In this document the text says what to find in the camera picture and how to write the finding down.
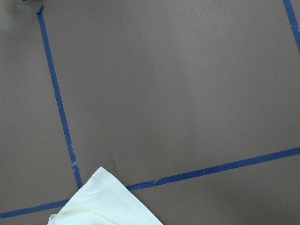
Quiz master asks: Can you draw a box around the cream long-sleeve cat shirt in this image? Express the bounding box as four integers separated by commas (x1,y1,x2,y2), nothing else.
48,167,161,225

